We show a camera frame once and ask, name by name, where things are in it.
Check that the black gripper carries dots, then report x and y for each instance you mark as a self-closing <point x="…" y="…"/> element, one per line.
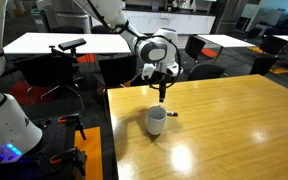
<point x="157" y="78"/>

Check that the white marker with black cap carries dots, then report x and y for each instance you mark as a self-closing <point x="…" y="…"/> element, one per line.
<point x="172" y="114"/>

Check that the white ceramic mug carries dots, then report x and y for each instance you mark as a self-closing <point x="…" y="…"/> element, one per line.
<point x="155" y="121"/>

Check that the black chair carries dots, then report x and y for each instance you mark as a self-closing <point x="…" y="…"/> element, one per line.
<point x="117" y="70"/>
<point x="205" y="71"/>
<point x="45" y="70"/>
<point x="273" y="44"/>
<point x="67" y="29"/>
<point x="194" y="46"/>
<point x="100" y="29"/>
<point x="263" y="65"/>

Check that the white counter cabinets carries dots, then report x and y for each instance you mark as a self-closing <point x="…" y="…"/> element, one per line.
<point x="170" y="21"/>

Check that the large white table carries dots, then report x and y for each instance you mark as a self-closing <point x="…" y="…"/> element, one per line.
<point x="67" y="42"/>

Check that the black camera tripod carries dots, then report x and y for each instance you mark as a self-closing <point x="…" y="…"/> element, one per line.
<point x="71" y="73"/>

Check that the black bar camera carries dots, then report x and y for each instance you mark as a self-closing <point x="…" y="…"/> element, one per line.
<point x="72" y="44"/>

